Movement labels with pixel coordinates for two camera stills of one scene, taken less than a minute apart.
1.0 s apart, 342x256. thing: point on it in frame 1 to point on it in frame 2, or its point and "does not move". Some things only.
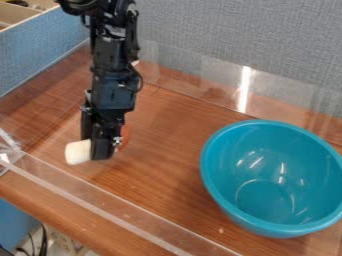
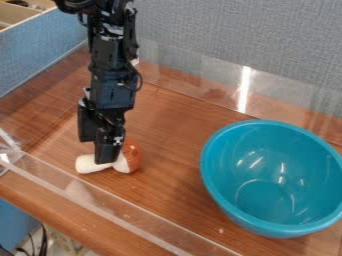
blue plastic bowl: (272, 177) does not move
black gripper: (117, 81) does not move
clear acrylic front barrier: (61, 214) does not move
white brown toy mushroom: (78, 151) to (129, 162)
